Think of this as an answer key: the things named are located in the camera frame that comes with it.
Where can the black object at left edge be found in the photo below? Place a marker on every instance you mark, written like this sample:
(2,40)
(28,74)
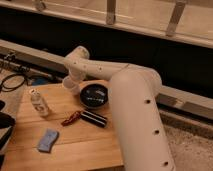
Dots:
(7,123)

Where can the white plastic bottle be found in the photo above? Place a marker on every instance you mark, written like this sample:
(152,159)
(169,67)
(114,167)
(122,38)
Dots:
(39,103)

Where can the blue sponge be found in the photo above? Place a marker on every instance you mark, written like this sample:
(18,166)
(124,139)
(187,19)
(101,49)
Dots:
(47,141)

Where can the dark ceramic bowl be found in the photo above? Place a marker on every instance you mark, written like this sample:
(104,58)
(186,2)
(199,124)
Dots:
(94,95)

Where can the white ceramic cup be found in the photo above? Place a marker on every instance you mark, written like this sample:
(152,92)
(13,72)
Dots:
(70,85)

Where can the wooden cutting board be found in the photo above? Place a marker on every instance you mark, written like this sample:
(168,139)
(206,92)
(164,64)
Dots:
(80,147)

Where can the blue object behind board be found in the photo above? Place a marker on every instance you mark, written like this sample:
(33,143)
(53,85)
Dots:
(39,81)

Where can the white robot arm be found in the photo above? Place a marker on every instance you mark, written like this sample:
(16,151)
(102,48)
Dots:
(131,94)

